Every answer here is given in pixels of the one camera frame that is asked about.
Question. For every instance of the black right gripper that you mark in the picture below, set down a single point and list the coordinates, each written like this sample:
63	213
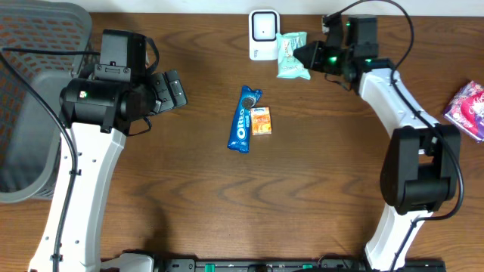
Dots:
316	48

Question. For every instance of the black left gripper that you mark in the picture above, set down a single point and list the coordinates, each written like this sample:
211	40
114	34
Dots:
165	93

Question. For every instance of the green wet wipes pack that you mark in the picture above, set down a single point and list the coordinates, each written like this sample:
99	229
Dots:
288	66

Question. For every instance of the blue Oreo cookie pack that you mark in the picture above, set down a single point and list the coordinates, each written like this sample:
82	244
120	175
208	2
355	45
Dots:
239	138

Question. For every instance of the purple Carefree pad pack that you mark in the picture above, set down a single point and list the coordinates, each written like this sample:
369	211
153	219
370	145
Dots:
465	110

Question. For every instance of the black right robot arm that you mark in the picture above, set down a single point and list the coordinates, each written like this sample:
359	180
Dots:
421	179

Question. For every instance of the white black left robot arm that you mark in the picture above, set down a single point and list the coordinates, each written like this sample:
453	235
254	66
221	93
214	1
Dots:
98	114

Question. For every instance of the white barcode scanner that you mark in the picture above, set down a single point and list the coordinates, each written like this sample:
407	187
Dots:
264	25

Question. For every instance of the grey plastic basket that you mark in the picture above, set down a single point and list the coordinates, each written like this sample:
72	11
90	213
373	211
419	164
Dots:
40	38

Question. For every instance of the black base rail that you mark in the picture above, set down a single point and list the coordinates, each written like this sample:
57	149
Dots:
287	265

